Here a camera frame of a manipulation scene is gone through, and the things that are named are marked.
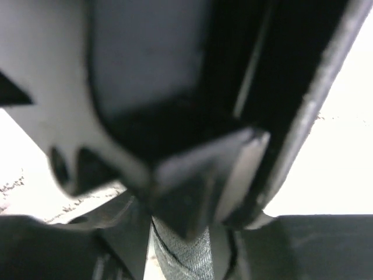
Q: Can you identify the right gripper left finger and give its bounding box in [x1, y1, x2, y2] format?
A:
[1, 194, 151, 279]

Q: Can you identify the grey cloth napkin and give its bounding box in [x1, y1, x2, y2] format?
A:
[151, 218, 214, 280]

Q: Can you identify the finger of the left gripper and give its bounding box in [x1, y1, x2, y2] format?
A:
[154, 1, 372, 238]

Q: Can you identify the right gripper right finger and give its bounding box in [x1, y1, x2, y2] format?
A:
[215, 215, 372, 279]

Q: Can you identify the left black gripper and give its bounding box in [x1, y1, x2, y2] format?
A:
[1, 1, 210, 195]

